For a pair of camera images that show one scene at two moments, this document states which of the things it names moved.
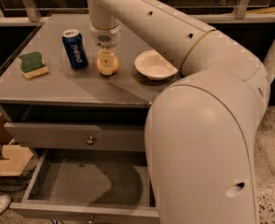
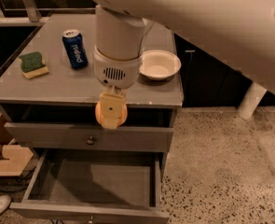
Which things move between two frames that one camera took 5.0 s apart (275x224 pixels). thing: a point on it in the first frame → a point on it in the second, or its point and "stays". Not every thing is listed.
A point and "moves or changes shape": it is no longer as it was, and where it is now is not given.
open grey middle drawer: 101,185 stays
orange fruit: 115,67 moves or changes shape
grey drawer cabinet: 89,128 stays
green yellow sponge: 33,64 stays
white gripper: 105,37 → 116,70
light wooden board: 7,160 stays
